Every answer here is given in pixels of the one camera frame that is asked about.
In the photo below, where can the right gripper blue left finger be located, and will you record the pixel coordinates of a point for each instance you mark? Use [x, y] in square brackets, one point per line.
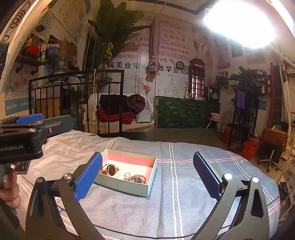
[85, 175]

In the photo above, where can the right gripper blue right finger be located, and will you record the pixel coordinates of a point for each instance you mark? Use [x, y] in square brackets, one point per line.
[208, 175]

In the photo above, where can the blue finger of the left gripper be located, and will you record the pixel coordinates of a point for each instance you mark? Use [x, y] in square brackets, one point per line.
[29, 119]
[57, 125]

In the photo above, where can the person's left hand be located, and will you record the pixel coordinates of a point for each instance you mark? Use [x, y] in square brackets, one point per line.
[10, 193]

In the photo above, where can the black smartphone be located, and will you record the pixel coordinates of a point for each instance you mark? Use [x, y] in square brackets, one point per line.
[23, 167]

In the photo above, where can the blue grey striped bedsheet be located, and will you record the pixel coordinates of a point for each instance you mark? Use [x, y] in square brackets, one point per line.
[178, 203]

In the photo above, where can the mint green pink-lined box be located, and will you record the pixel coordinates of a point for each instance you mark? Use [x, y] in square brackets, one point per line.
[136, 172]

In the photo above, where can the red bucket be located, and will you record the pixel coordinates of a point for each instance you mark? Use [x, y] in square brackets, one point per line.
[249, 150]

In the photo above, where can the white wicker swing chair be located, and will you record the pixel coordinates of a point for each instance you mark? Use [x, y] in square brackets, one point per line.
[104, 114]

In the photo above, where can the pink stool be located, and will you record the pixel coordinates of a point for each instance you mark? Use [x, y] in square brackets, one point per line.
[216, 118]

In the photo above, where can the green patterned cloth table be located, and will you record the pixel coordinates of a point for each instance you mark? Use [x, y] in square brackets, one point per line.
[171, 112]

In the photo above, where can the red telephone booth cabinet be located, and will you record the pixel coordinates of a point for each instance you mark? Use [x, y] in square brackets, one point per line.
[196, 78]

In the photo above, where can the large green potted plant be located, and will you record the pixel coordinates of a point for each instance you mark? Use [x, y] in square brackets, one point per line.
[113, 25]

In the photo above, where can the pink leather strap watch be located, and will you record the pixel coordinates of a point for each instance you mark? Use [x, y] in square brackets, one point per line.
[109, 170]

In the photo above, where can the black iron bed frame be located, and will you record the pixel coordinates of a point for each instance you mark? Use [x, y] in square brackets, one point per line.
[75, 93]

